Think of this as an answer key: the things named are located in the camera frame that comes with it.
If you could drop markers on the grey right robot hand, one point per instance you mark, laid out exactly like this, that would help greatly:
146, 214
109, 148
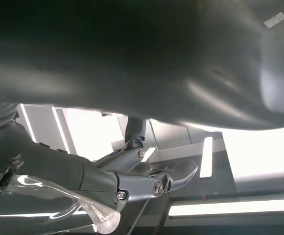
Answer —
132, 58

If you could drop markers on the long ceiling light strip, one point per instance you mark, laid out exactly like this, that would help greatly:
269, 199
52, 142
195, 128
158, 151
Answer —
28, 123
206, 159
61, 129
149, 154
229, 207

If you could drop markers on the white ceiling label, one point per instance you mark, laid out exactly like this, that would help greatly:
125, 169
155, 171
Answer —
275, 20

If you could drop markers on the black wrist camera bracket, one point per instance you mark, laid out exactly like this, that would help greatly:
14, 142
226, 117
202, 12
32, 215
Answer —
34, 207

